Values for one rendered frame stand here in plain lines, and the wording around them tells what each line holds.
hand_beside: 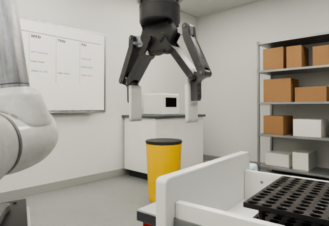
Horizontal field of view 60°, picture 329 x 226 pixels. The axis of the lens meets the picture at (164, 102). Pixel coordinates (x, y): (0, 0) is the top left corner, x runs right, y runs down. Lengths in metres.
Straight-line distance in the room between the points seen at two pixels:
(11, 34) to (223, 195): 0.65
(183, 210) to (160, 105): 3.76
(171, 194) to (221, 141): 5.05
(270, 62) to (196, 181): 4.13
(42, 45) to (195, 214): 3.48
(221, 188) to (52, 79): 3.35
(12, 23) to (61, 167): 3.14
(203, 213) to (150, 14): 0.33
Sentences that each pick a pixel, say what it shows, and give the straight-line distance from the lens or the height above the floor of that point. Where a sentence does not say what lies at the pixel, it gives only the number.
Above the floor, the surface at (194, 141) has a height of 0.48.
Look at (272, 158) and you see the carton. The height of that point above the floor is 0.26.
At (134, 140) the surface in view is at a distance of 4.16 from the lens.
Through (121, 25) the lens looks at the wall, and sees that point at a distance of 4.48.
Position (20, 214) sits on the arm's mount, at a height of 0.78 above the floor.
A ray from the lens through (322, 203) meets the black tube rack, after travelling 0.43.
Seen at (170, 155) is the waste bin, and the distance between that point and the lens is 3.06.
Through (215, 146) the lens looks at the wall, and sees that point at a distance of 5.51.
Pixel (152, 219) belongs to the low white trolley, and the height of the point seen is 0.75.
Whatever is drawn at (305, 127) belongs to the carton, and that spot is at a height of 0.75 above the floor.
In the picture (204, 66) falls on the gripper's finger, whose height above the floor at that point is 1.09.
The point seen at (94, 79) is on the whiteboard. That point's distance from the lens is 4.04.
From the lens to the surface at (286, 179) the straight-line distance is 0.54.
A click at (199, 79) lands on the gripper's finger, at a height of 1.07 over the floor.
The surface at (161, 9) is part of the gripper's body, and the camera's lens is 0.51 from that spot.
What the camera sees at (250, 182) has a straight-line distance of 0.61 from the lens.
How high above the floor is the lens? 1.02
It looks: 1 degrees up
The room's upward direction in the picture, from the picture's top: straight up
